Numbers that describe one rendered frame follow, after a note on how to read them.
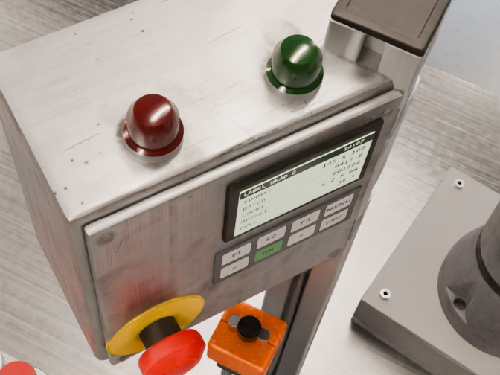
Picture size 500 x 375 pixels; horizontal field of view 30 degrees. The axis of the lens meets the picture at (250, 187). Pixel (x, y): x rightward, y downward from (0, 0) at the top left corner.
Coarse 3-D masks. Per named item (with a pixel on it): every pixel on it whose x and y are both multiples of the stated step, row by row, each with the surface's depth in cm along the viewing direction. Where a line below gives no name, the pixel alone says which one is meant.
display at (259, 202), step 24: (336, 144) 43; (360, 144) 44; (288, 168) 42; (312, 168) 43; (336, 168) 45; (360, 168) 47; (240, 192) 42; (264, 192) 43; (288, 192) 44; (312, 192) 46; (240, 216) 44; (264, 216) 45
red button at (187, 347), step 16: (160, 320) 51; (144, 336) 51; (160, 336) 50; (176, 336) 50; (192, 336) 50; (144, 352) 50; (160, 352) 49; (176, 352) 49; (192, 352) 50; (144, 368) 50; (160, 368) 50; (176, 368) 50; (192, 368) 52
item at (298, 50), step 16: (288, 48) 40; (304, 48) 40; (272, 64) 41; (288, 64) 40; (304, 64) 40; (320, 64) 40; (272, 80) 41; (288, 80) 41; (304, 80) 40; (320, 80) 41; (288, 96) 41; (304, 96) 41
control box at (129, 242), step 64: (192, 0) 44; (256, 0) 44; (320, 0) 44; (0, 64) 41; (64, 64) 42; (128, 64) 42; (192, 64) 42; (256, 64) 42; (64, 128) 40; (192, 128) 40; (256, 128) 41; (320, 128) 42; (384, 128) 45; (64, 192) 39; (128, 192) 39; (192, 192) 40; (64, 256) 45; (128, 256) 42; (192, 256) 46; (320, 256) 57; (128, 320) 49; (192, 320) 54
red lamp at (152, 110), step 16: (144, 96) 38; (160, 96) 39; (128, 112) 39; (144, 112) 38; (160, 112) 38; (176, 112) 39; (128, 128) 39; (144, 128) 38; (160, 128) 38; (176, 128) 39; (128, 144) 39; (144, 144) 39; (160, 144) 39; (176, 144) 39; (144, 160) 39; (160, 160) 39
